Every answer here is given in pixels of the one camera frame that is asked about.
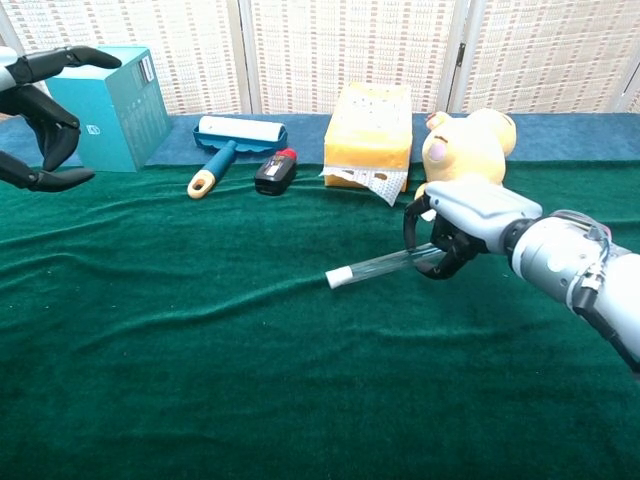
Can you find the dark green velvet cloth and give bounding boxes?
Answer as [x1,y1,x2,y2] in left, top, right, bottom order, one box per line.
[0,160,640,480]

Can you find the yellow plush toy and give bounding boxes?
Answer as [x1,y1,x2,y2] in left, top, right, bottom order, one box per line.
[414,107,518,221]

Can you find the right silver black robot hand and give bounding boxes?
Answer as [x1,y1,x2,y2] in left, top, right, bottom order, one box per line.
[403,179,544,281]

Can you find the clear glass test tube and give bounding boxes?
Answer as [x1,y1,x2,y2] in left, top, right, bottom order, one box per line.
[324,244,446,290]

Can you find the white woven folding screen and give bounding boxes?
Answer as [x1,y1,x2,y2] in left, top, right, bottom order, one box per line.
[0,0,640,121]

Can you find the yellow cat print tissue pack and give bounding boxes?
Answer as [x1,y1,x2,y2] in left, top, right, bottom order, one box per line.
[319,82,414,207]

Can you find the teal cardboard box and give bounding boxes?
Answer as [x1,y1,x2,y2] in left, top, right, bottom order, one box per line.
[43,45,174,173]

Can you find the black device with red cap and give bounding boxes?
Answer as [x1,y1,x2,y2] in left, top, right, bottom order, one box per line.
[253,147,300,197]

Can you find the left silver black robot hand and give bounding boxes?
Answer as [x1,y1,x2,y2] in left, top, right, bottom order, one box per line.
[0,45,123,193]

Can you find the small white cap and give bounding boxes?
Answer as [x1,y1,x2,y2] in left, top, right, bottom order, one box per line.
[324,267,355,290]

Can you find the teal handled lint roller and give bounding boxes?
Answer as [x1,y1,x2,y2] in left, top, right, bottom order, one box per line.
[186,115,289,200]

